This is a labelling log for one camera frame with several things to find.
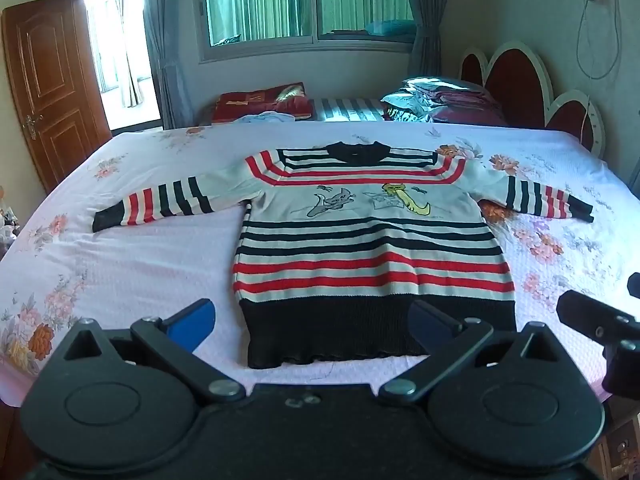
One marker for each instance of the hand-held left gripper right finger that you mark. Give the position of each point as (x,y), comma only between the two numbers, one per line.
(430,325)

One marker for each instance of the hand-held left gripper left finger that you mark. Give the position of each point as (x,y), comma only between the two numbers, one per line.
(192,324)

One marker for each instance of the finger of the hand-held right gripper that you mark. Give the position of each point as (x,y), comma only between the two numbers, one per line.
(590,316)

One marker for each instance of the striped knit sweater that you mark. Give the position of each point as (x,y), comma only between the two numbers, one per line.
(360,240)

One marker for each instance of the wooden bedside cabinet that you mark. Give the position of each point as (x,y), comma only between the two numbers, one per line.
(622,440)

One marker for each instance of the floral bed sheet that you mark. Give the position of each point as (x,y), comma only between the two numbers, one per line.
(150,260)

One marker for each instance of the white plastic bags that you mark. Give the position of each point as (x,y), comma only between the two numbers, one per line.
(7,220)

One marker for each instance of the light blue crumpled cloth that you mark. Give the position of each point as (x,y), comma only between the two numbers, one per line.
(265,118)

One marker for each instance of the pile of pillows and quilts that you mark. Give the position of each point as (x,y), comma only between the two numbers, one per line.
(450,102)

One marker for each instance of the red folded blanket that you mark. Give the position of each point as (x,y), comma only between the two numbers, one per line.
(250,102)

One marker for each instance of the striped mattress cover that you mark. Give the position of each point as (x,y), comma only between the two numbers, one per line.
(345,108)

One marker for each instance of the red scalloped headboard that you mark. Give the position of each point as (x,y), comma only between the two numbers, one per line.
(520,80)

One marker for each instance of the brown wooden door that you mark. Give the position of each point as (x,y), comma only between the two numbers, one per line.
(55,85)

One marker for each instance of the grey window curtain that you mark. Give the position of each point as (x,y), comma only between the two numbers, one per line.
(430,20)
(167,45)

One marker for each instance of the dark small windowsill object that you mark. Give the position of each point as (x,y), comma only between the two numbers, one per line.
(229,39)

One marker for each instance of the sheer doorway curtain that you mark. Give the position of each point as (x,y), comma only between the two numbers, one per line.
(117,35)

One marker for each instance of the teal cloth on windowsill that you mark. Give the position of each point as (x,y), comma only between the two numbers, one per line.
(392,26)

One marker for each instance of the sliding glass window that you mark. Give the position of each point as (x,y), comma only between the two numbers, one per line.
(270,0)

